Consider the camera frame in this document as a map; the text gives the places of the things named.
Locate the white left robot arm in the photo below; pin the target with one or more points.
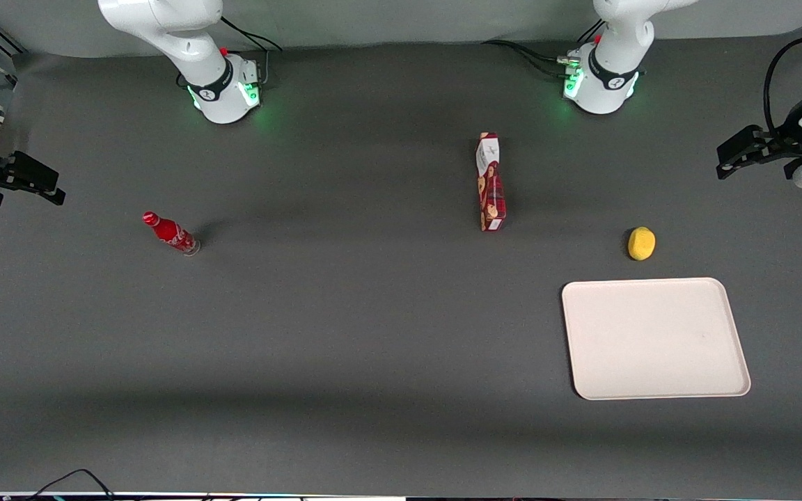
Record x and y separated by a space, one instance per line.
610 76

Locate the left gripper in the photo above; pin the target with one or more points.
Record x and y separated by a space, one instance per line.
789 140

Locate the cream plastic tray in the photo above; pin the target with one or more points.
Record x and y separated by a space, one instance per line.
651 337

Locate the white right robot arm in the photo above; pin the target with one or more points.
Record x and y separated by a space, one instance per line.
216 83

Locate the yellow lemon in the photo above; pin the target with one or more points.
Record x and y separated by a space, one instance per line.
641 243

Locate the red cookie box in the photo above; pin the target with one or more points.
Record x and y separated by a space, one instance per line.
491 188

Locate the red cola bottle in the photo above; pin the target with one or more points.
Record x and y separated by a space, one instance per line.
170 233

